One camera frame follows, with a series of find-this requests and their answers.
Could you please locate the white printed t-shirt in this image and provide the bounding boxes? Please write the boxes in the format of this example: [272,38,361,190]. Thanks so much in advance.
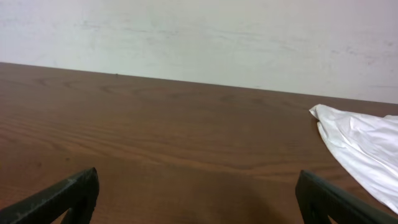
[309,104,397,213]

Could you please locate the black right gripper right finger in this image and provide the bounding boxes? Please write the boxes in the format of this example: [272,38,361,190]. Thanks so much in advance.
[295,170,397,224]

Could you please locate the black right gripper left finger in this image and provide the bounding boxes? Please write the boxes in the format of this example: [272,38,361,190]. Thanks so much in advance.
[1,167,100,224]

